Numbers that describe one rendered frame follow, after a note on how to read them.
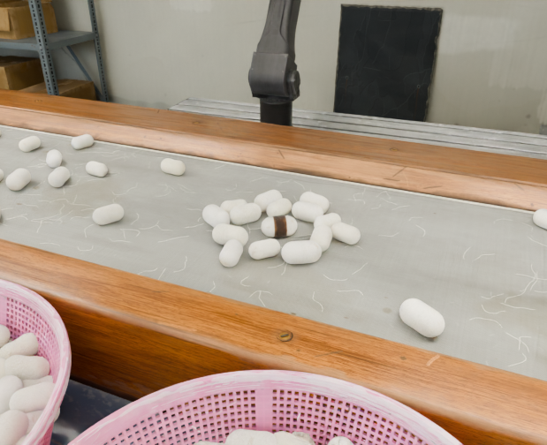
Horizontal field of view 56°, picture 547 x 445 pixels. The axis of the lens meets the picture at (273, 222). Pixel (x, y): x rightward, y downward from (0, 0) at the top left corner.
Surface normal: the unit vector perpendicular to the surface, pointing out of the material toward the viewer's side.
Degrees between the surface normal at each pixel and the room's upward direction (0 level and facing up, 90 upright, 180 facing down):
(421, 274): 0
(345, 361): 0
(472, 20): 89
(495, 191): 45
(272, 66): 60
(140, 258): 0
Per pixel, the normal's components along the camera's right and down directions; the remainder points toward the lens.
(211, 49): -0.35, 0.45
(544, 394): 0.00, -0.88
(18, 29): 0.88, 0.23
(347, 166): -0.27, -0.30
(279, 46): -0.31, -0.04
